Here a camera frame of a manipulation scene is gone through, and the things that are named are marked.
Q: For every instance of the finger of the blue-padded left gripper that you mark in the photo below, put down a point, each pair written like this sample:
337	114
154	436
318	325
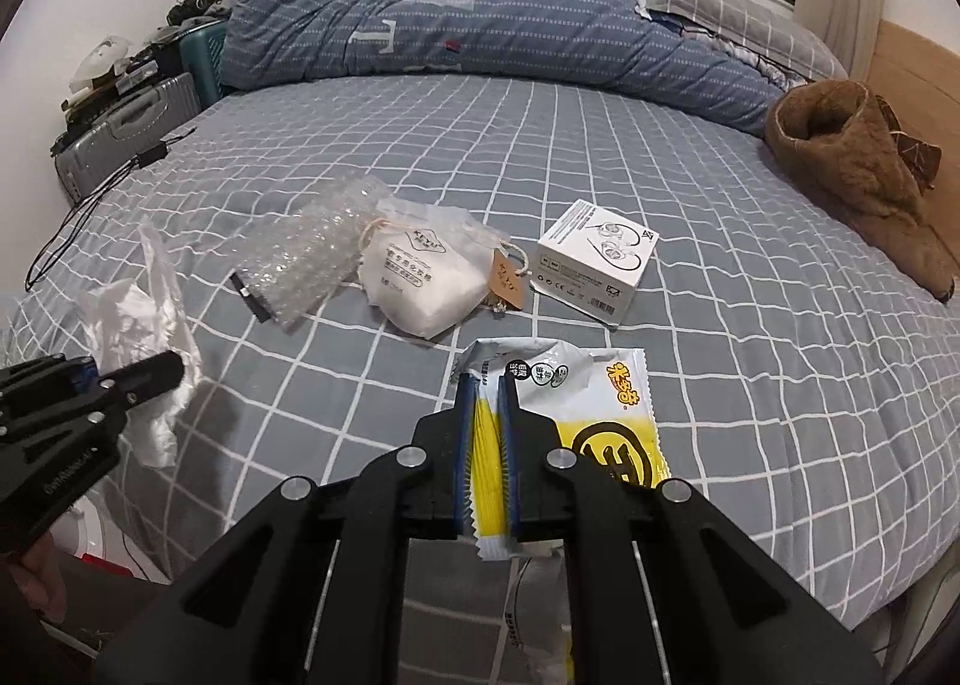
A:
144	380

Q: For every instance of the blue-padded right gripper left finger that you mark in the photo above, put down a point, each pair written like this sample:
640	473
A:
465	400

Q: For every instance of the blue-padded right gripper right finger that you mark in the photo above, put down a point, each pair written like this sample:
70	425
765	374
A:
508	411

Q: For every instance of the white paper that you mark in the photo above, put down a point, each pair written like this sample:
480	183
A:
125	323

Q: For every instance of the yellow white snack wrapper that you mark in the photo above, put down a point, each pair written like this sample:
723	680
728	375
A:
599	400

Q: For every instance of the white drawstring pouch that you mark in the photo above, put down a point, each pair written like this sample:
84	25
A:
428	267

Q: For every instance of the white earphone box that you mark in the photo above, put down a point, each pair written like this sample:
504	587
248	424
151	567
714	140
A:
592	260

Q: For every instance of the clear bubble wrap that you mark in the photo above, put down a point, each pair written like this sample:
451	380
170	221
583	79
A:
286	267

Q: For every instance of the person's left hand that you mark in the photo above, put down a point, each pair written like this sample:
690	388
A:
38	576

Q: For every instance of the grey hard-shell suitcase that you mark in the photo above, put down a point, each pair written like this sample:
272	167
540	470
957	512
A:
83	159

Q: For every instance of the blue striped duvet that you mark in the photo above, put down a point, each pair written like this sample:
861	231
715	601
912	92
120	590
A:
602	44

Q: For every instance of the brown fleece garment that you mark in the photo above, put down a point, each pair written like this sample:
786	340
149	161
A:
842	146

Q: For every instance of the grey checked pillow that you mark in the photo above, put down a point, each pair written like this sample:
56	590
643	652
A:
769	34

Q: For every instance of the wooden headboard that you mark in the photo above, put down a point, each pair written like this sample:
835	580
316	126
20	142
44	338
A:
921	80

